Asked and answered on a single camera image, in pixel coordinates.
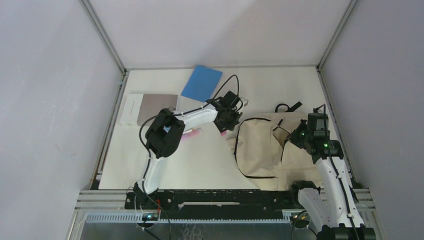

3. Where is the pink translucent tube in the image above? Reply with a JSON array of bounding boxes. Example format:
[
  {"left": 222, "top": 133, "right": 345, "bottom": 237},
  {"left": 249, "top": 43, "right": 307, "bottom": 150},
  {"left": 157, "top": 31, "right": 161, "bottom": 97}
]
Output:
[{"left": 181, "top": 128, "right": 203, "bottom": 141}]

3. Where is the beige canvas student bag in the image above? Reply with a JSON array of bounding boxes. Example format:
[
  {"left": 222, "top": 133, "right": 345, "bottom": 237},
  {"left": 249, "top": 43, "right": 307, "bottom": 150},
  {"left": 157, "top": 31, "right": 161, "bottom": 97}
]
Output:
[{"left": 227, "top": 112, "right": 323, "bottom": 191}]

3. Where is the orange capped white pen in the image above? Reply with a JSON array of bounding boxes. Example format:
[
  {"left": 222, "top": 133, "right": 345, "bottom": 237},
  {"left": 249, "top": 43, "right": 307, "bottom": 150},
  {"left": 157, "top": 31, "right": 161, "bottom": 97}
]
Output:
[{"left": 183, "top": 129, "right": 194, "bottom": 135}]

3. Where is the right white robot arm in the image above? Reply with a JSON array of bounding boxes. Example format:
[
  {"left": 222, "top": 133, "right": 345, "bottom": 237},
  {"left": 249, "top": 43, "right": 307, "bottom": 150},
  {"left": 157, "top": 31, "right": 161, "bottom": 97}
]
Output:
[{"left": 287, "top": 112, "right": 377, "bottom": 240}]

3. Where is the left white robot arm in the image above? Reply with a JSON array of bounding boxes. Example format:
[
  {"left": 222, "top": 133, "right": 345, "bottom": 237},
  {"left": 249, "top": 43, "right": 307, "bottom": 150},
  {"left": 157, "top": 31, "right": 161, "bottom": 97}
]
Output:
[{"left": 133, "top": 91, "right": 249, "bottom": 209}]

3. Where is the blue notebook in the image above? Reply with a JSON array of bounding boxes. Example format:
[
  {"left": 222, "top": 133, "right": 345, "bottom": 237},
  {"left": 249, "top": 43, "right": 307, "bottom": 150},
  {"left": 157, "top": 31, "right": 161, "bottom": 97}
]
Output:
[{"left": 181, "top": 65, "right": 223, "bottom": 102}]

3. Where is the grey and white book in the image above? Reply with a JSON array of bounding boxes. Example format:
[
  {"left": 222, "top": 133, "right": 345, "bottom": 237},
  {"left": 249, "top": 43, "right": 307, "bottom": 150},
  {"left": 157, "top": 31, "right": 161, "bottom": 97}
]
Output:
[{"left": 119, "top": 93, "right": 179, "bottom": 127}]

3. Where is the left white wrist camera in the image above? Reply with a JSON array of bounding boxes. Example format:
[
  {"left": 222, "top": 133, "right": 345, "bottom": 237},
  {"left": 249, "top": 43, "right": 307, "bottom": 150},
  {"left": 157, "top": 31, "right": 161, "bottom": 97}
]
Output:
[{"left": 240, "top": 97, "right": 249, "bottom": 106}]

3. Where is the black mounting rail base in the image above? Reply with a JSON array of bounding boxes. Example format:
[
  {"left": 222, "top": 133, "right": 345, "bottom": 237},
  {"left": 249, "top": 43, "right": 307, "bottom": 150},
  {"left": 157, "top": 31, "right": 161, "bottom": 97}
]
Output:
[{"left": 124, "top": 189, "right": 304, "bottom": 222}]

